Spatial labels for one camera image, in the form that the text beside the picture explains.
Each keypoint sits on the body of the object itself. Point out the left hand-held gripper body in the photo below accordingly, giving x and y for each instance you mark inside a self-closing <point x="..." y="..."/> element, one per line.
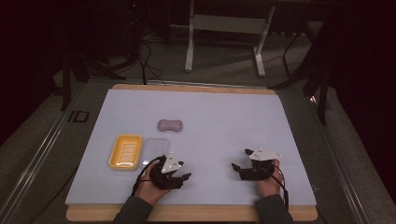
<point x="168" y="179"/>

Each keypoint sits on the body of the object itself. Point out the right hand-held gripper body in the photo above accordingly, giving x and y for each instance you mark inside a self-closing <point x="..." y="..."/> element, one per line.
<point x="258" y="169"/>

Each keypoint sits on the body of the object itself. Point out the clear plastic lid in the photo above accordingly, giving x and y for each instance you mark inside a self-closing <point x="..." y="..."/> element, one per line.
<point x="154" y="150"/>

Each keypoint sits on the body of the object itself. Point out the purple soap bar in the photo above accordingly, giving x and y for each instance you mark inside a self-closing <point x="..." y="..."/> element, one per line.
<point x="170" y="125"/>

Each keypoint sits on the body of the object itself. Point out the yellow soap dish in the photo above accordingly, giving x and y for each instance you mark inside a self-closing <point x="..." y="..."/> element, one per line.
<point x="125" y="151"/>

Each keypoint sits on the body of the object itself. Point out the person's right hand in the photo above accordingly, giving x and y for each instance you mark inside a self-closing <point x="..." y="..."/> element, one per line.
<point x="269" y="186"/>

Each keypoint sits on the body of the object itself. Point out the person's left hand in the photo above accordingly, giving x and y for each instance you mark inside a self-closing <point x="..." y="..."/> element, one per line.
<point x="149" y="189"/>

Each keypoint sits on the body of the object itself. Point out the wooden table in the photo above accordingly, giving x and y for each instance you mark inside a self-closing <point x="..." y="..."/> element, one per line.
<point x="193" y="213"/>

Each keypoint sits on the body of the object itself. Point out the pale blue table mat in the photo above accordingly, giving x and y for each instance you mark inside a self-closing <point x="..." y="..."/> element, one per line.
<point x="211" y="124"/>

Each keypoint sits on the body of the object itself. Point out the black stand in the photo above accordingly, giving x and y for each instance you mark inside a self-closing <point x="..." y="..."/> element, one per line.
<point x="320" y="93"/>
<point x="70" y="74"/>

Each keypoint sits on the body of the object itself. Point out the metal floor rail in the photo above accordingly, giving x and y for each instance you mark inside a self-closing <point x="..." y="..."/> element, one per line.
<point x="37" y="155"/>
<point x="339" y="161"/>

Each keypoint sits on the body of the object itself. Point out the white metal table frame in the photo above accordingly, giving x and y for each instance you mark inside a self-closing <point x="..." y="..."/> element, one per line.
<point x="227" y="25"/>

